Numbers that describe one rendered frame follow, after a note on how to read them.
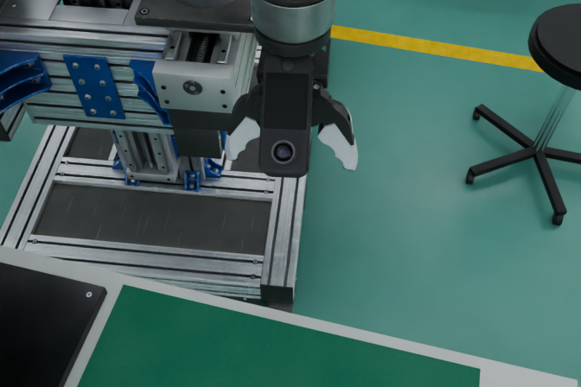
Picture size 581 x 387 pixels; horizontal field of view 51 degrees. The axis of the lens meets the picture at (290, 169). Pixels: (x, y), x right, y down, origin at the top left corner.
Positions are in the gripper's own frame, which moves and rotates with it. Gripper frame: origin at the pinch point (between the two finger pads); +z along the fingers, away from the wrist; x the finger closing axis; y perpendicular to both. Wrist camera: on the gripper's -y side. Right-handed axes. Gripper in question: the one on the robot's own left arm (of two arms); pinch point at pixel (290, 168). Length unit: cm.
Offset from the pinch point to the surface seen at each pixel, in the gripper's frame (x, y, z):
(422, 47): -39, 155, 116
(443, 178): -45, 88, 115
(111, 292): 31, 0, 40
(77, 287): 36, 0, 38
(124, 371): 25.2, -12.6, 40.1
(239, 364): 7.3, -9.7, 40.1
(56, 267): 42, 4, 40
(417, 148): -36, 100, 116
